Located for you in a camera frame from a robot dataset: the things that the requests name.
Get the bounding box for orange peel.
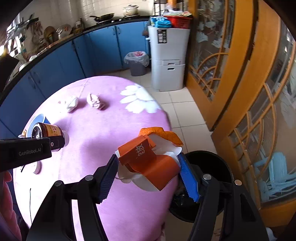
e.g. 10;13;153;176
139;126;184;147

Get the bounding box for grey bin with bag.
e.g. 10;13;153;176
124;51;149;76

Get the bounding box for white ceramic pot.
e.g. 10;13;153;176
123;4;139;17

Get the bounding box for white tall storage cabinet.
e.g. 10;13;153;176
148;26;190;92

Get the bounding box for pink patterned crumpled wrapper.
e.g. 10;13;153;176
86;93;106;110

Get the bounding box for black frying pan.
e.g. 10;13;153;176
90;13;114;23

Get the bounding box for brown medicine bottle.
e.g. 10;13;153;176
31;123;69;152

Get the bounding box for pink round tablecloth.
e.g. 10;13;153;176
13;76;178;240

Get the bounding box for crumpled white tissue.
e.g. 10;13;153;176
65;96;79;113

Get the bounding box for person's left hand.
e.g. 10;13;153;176
1;171;22;240

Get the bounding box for blue white bowl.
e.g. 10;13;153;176
22;114;50;138

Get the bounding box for blue plastic package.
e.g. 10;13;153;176
150;16;172;29

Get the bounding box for wooden glass door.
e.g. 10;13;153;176
186;1;295;227

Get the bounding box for red plastic basket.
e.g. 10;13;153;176
164;16;192;29

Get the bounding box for orange white paper cup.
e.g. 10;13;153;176
115;134;182;192

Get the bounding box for blue kitchen cabinets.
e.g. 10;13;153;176
1;17;149;139

